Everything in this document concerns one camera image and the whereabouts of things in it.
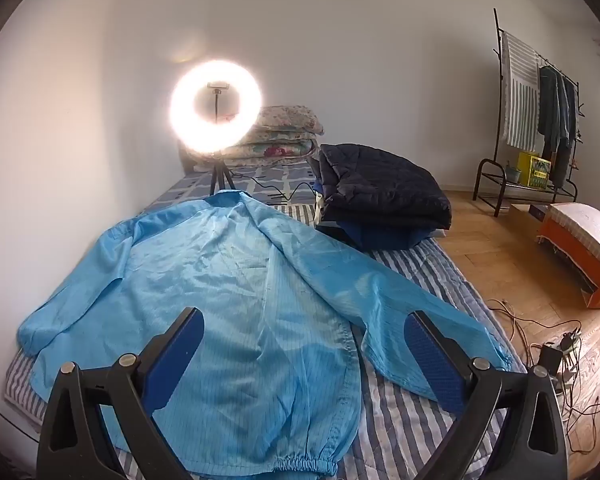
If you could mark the folded blue garment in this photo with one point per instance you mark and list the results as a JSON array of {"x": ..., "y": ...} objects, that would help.
[{"x": 380, "y": 240}]

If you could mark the blue white striped blanket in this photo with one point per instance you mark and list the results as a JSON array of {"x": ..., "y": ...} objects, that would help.
[{"x": 430, "y": 280}]

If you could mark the brown cardboard box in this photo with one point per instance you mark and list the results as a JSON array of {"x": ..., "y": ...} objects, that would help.
[{"x": 522, "y": 225}]

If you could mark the black tripod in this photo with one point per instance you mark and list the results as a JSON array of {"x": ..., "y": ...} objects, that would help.
[{"x": 215, "y": 177}]

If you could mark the light blue jacket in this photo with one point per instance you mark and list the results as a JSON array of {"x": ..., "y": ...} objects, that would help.
[{"x": 240, "y": 285}]

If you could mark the orange box with cloth cover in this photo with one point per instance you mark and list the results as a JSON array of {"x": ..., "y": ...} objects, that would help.
[{"x": 575, "y": 255}]

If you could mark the black power adapter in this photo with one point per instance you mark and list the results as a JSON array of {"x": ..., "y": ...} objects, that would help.
[{"x": 550, "y": 355}]

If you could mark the dark navy puffer jacket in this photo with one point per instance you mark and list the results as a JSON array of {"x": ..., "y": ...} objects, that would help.
[{"x": 380, "y": 185}]

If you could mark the striped towel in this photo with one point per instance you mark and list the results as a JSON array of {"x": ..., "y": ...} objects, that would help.
[{"x": 520, "y": 95}]

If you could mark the floral folded quilt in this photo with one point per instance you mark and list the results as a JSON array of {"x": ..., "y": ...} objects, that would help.
[{"x": 275, "y": 150}]

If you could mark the hanging dark clothes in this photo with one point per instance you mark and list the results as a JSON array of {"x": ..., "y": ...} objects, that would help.
[{"x": 555, "y": 110}]

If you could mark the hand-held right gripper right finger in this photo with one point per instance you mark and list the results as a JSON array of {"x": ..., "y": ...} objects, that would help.
[{"x": 430, "y": 360}]

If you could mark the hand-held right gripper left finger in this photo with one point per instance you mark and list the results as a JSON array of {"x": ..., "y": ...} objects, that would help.
[{"x": 172, "y": 360}]

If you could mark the small grey bucket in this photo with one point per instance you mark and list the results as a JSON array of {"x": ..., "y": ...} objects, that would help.
[{"x": 512, "y": 174}]

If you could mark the floral pillow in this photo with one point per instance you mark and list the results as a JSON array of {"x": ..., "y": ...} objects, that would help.
[{"x": 290, "y": 117}]

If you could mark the black clothes rack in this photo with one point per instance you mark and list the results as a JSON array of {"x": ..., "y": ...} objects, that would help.
[{"x": 497, "y": 135}]

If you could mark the yellow box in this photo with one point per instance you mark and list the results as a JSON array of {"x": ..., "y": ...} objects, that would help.
[{"x": 535, "y": 170}]

